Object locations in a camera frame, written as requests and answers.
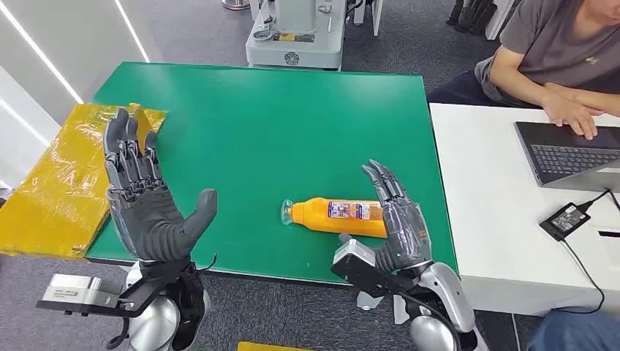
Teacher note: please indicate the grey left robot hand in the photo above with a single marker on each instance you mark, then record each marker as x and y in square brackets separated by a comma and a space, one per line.
[145, 223]

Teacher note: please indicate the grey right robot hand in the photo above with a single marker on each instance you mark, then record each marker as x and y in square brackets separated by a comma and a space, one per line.
[404, 232]

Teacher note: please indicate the orange bottle with label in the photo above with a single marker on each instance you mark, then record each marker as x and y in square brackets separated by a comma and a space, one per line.
[315, 215]

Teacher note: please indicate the person's right forearm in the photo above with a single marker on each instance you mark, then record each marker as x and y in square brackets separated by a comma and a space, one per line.
[518, 77]

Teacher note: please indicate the person's left forearm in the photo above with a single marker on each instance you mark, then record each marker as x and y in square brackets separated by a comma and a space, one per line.
[596, 99]

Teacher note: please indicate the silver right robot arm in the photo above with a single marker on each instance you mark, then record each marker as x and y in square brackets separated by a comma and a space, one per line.
[450, 295]

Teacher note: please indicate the white table foot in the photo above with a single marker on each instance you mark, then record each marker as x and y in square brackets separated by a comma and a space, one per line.
[365, 301]

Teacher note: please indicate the yellow taped cardboard box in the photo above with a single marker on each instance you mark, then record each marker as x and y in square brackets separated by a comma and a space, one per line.
[58, 194]

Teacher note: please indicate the black power adapter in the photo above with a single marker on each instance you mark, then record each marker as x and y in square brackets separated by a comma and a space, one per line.
[564, 221]

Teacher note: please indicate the yellow flat item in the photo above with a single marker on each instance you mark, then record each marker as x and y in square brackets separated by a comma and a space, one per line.
[271, 347]

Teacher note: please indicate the dark grey laptop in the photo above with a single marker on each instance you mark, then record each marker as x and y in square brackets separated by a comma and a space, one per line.
[566, 157]

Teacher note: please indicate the person's leg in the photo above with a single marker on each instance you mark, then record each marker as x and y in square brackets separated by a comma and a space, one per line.
[576, 332]

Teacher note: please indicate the flat black item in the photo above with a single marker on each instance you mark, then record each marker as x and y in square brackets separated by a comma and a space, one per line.
[609, 234]

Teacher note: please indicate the person's right hand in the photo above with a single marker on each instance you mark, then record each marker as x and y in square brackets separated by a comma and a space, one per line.
[571, 114]

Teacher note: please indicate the pale grey machine base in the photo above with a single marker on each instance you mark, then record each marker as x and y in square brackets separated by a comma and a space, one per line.
[295, 48]

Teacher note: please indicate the black bulky object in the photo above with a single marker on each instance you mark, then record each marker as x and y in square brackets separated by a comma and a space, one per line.
[472, 14]

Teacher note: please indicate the white furniture panel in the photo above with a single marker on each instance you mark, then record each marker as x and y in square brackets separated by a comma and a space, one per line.
[499, 17]

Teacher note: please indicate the person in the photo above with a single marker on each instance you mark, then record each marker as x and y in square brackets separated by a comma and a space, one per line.
[547, 43]

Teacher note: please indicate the round metal stand base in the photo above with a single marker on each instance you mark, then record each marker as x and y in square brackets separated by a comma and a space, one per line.
[236, 4]

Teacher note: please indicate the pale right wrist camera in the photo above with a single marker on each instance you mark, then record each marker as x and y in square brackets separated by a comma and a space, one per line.
[356, 252]

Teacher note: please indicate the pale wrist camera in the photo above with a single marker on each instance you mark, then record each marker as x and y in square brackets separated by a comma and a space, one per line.
[72, 290]
[356, 252]

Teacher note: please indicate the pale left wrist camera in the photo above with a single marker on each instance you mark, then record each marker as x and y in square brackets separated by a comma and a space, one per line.
[72, 290]

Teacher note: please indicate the white wall light strip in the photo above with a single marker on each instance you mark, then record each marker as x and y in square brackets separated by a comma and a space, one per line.
[41, 53]
[131, 31]

